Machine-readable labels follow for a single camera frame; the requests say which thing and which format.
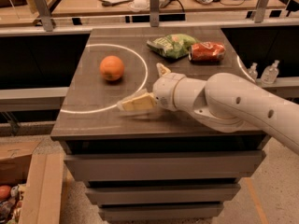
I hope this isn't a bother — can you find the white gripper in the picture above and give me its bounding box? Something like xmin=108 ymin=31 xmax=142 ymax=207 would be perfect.
xmin=117 ymin=63 xmax=186 ymax=111

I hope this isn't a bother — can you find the orange fruit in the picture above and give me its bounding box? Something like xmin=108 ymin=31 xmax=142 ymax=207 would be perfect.
xmin=99 ymin=56 xmax=124 ymax=81

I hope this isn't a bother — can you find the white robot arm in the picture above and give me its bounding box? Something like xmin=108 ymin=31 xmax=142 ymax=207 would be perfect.
xmin=117 ymin=63 xmax=299 ymax=153

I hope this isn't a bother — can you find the green jalapeno chip bag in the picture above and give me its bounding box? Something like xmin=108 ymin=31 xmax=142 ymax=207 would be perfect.
xmin=147 ymin=34 xmax=199 ymax=59

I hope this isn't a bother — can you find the crushed red soda can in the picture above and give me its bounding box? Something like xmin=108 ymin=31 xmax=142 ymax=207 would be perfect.
xmin=188 ymin=42 xmax=226 ymax=62

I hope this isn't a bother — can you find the grey drawer cabinet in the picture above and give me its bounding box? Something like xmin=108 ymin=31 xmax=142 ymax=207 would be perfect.
xmin=51 ymin=28 xmax=270 ymax=222

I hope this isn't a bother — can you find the clear bottle right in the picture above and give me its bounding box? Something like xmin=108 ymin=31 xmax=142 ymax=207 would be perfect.
xmin=261 ymin=60 xmax=279 ymax=84

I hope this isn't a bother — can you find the cardboard box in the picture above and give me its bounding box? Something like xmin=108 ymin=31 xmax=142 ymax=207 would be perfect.
xmin=0 ymin=141 xmax=64 ymax=224

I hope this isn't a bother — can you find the red item in box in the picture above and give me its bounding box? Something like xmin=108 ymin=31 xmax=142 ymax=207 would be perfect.
xmin=0 ymin=185 xmax=11 ymax=201

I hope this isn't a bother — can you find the metal bracket middle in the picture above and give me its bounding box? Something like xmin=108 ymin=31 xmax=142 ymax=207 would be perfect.
xmin=149 ymin=0 xmax=159 ymax=27

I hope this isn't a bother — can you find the metal bracket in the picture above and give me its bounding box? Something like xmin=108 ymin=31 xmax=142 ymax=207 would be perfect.
xmin=34 ymin=0 xmax=54 ymax=32
xmin=253 ymin=0 xmax=269 ymax=23
xmin=149 ymin=0 xmax=159 ymax=27

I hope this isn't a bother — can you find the metal bracket left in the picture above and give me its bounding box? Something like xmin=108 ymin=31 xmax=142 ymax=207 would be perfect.
xmin=34 ymin=0 xmax=54 ymax=32

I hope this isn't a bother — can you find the metal bracket right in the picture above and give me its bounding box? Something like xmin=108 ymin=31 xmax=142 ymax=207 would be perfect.
xmin=253 ymin=0 xmax=269 ymax=23

